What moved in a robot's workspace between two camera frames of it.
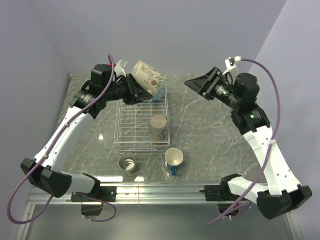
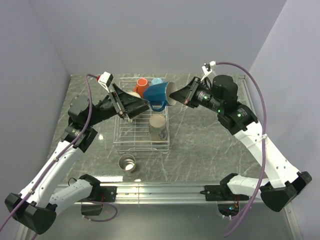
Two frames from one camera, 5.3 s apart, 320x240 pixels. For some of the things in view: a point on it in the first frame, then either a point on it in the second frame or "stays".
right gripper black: x=205 y=84 -> x=186 y=94
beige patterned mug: x=158 y=128 stays
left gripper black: x=136 y=91 -> x=127 y=100
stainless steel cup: x=127 y=163 stays
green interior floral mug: x=148 y=77 -> x=135 y=94
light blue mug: x=158 y=96 -> x=156 y=80
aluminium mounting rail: x=142 y=194 stays
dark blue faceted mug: x=174 y=157 -> x=158 y=94
